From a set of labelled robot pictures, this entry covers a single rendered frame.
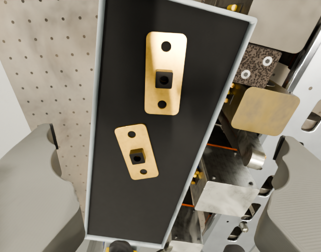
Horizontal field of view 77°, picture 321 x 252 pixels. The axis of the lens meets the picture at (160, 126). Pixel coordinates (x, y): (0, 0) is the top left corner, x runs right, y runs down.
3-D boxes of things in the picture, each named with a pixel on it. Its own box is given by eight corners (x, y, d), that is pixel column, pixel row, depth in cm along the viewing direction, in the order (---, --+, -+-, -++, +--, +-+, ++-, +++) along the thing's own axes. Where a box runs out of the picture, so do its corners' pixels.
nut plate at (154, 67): (177, 114, 23) (178, 119, 22) (144, 112, 23) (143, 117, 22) (187, 33, 19) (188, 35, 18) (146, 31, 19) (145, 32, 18)
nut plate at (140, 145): (159, 174, 28) (159, 181, 27) (132, 178, 28) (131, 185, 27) (145, 121, 24) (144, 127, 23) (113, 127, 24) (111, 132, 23)
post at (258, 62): (207, 45, 63) (265, 90, 28) (191, 42, 62) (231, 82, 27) (212, 28, 60) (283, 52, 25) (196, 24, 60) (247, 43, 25)
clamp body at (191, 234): (183, 169, 88) (196, 258, 57) (156, 165, 87) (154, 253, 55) (188, 157, 85) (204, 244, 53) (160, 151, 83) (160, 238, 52)
